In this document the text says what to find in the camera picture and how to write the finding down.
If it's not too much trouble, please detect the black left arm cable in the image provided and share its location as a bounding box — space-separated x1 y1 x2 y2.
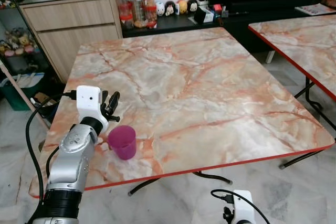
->
25 91 78 196

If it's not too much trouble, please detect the yellow plush toy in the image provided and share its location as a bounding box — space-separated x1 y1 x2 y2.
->
176 0 189 15

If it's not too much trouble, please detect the wooden drawer cabinet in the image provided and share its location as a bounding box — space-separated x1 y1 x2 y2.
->
18 0 123 83

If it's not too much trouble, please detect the white plush toy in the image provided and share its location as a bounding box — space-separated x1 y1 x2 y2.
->
155 2 166 16

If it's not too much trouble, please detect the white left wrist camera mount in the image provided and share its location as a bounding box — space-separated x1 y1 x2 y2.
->
76 86 110 132

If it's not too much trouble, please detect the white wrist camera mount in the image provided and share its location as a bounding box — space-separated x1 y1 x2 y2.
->
231 189 256 224
76 86 110 132

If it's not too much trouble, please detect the white and black box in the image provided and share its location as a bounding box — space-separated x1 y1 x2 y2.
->
194 6 216 24

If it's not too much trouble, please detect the tall red lid snack jar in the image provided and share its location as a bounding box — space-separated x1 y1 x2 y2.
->
130 0 147 26

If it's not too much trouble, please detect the dark round plush toy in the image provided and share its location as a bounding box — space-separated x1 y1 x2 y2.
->
187 0 200 14

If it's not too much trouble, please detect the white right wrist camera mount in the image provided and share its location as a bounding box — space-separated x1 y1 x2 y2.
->
231 189 256 224

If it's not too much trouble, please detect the black haired plush toy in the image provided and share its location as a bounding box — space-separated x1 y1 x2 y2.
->
165 1 177 17

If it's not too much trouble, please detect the purple plastic cup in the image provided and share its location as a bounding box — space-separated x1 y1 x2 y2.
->
107 125 138 161

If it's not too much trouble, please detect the marble folding table red edge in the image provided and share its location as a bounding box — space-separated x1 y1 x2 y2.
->
29 27 336 199
247 14 336 130

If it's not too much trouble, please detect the small red lid snack jar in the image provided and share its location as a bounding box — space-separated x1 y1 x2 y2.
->
116 0 132 20

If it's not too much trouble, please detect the green storage bin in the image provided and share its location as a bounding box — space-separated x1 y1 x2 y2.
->
0 73 48 112

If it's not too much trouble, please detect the printed magazine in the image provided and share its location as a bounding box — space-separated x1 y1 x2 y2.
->
295 3 336 16

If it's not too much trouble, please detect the glass display shelf with toys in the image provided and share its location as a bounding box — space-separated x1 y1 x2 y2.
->
0 0 56 78

